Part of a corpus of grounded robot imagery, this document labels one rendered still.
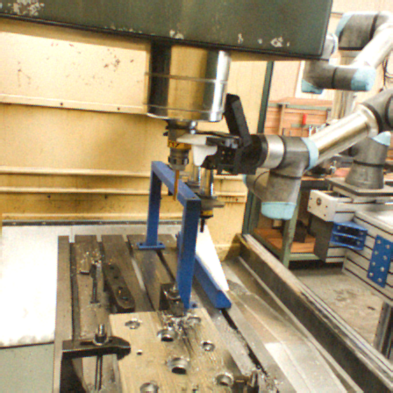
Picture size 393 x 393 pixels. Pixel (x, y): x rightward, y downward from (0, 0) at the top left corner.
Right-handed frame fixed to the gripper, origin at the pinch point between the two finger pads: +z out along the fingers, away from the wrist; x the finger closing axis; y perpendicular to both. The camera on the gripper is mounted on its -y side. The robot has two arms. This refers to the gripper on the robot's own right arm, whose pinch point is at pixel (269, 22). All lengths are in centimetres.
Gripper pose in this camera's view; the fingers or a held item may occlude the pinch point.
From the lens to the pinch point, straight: 128.4
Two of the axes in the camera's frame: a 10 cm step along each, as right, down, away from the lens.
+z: -6.9, 1.4, -7.1
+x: -7.2, -2.7, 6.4
